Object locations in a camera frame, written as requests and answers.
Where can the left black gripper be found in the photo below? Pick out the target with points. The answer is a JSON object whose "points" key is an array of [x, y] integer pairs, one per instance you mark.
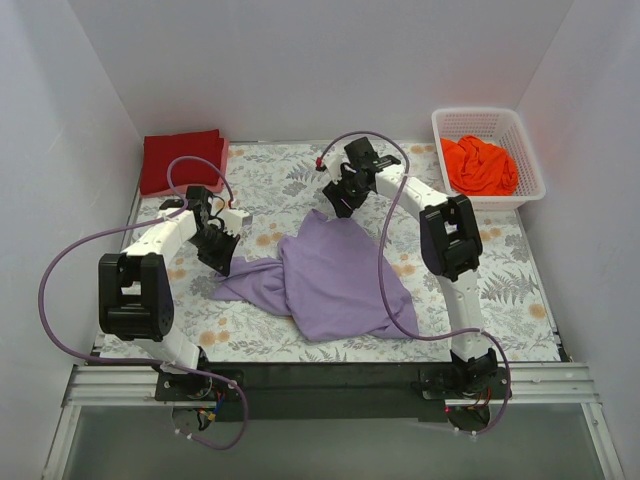
{"points": [[218, 242]]}

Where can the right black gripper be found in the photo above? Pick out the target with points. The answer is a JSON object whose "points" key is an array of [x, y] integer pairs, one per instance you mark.
{"points": [[347, 187]]}

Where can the purple t shirt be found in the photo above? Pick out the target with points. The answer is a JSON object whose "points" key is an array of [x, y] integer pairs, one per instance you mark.
{"points": [[325, 278]]}

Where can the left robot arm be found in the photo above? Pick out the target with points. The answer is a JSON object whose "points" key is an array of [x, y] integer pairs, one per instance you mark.
{"points": [[135, 299]]}

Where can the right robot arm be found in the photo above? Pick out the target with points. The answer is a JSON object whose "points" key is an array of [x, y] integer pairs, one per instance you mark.
{"points": [[450, 246]]}

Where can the orange t shirt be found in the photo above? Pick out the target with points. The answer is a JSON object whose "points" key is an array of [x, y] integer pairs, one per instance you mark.
{"points": [[477, 168]]}

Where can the white plastic basket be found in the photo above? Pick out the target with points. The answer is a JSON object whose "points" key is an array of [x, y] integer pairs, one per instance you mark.
{"points": [[500, 127]]}

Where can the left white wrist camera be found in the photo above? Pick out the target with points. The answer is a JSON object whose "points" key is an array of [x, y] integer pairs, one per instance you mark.
{"points": [[235, 220]]}

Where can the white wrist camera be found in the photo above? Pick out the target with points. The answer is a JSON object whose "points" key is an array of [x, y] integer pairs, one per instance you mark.
{"points": [[235, 220], [331, 165]]}

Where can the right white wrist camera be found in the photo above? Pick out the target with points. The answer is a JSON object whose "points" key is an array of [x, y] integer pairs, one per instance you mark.
{"points": [[331, 165]]}

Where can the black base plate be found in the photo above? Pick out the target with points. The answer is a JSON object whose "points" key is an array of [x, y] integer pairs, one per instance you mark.
{"points": [[302, 391]]}

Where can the aluminium frame rail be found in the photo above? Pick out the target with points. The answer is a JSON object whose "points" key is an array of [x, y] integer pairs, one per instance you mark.
{"points": [[532, 383]]}

